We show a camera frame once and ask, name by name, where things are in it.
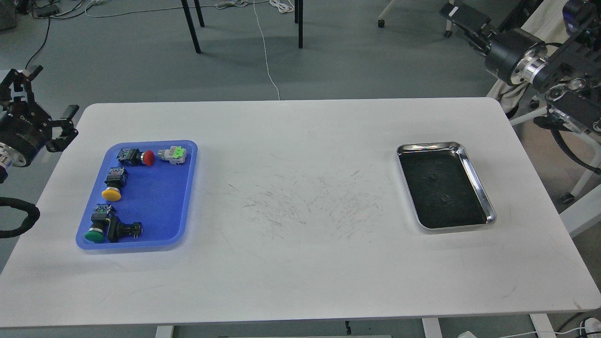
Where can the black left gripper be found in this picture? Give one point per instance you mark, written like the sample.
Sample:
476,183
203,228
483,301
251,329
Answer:
26,128

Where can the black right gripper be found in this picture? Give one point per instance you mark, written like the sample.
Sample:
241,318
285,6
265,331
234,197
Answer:
513,56

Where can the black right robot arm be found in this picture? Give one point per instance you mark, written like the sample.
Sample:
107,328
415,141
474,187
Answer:
568,81

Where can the blue plastic tray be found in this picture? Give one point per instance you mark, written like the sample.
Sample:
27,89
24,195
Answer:
157,196

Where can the silver metal tray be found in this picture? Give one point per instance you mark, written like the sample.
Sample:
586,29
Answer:
468,205

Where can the beige cloth on chair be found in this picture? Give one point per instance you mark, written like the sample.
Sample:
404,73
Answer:
546,23

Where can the black table leg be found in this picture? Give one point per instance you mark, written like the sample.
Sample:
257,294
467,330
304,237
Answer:
190,26

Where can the red push button switch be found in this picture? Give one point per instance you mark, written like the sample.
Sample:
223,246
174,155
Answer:
132,157

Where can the yellow push button switch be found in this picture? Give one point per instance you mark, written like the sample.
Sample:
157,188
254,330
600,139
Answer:
115,181

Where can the green push button switch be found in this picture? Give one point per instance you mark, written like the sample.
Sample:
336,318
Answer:
101,219

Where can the black switch block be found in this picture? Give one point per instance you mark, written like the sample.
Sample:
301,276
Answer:
117,229

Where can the grey green switch module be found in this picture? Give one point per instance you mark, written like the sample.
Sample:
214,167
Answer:
175,155

